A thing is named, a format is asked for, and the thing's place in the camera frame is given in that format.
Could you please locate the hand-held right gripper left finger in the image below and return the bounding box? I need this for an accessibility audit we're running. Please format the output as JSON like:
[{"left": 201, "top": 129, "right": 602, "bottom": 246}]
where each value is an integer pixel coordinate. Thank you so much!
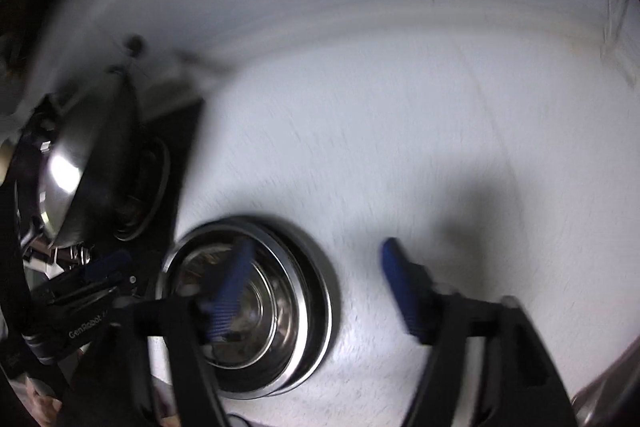
[{"left": 60, "top": 237, "right": 261, "bottom": 427}]

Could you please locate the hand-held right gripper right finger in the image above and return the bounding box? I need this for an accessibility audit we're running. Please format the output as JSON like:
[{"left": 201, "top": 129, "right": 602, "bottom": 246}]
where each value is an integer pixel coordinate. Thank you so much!
[{"left": 381, "top": 237, "right": 578, "bottom": 427}]

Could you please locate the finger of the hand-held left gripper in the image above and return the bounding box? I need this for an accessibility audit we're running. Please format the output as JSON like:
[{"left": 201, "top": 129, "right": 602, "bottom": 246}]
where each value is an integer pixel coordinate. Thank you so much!
[
  {"left": 82, "top": 249, "right": 134, "bottom": 283},
  {"left": 50, "top": 274, "right": 139, "bottom": 308}
]

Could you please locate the small steel bowl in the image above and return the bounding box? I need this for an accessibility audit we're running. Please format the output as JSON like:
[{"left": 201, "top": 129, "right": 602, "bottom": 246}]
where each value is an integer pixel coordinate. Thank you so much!
[{"left": 167, "top": 232, "right": 302, "bottom": 369}]

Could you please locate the wide-rimmed steel bowl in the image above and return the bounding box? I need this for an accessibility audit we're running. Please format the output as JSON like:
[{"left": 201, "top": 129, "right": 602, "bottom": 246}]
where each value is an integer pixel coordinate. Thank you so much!
[{"left": 157, "top": 214, "right": 342, "bottom": 401}]

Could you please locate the round stove burner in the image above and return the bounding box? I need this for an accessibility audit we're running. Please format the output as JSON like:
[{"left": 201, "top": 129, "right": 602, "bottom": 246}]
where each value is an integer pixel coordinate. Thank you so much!
[{"left": 115, "top": 139, "right": 172, "bottom": 241}]

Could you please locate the black glass gas stove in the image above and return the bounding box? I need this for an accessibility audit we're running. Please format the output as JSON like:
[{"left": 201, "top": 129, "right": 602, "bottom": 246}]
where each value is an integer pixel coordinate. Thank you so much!
[{"left": 110, "top": 97, "right": 207, "bottom": 260}]

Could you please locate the shiny steel vessel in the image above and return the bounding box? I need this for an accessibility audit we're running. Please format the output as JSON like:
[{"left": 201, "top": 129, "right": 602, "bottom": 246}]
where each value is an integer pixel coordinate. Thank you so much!
[{"left": 570, "top": 357, "right": 640, "bottom": 427}]

